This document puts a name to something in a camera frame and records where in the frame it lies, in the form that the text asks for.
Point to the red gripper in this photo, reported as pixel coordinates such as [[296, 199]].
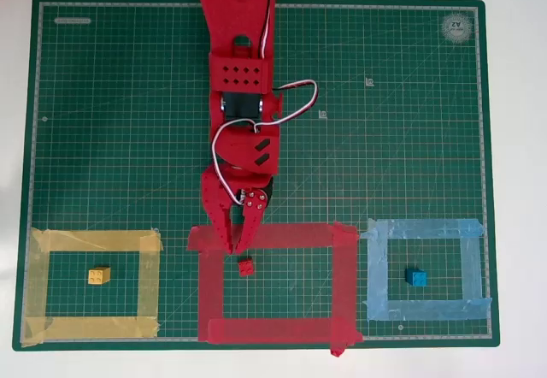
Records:
[[214, 191]]

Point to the red lego brick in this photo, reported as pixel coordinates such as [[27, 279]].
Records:
[[246, 267]]

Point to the red robot arm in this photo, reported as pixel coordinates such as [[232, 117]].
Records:
[[226, 19]]

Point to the red tape square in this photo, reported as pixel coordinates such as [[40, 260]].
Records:
[[299, 236]]

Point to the yellow tape square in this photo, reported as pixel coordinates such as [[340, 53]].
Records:
[[98, 241]]

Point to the yellow lego brick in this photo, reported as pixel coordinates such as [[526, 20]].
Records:
[[98, 276]]

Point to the blue lego brick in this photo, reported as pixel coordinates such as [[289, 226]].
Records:
[[416, 278]]

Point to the blue tape square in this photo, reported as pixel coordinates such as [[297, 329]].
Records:
[[427, 228]]

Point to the green cutting mat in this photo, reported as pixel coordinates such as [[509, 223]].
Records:
[[384, 138]]

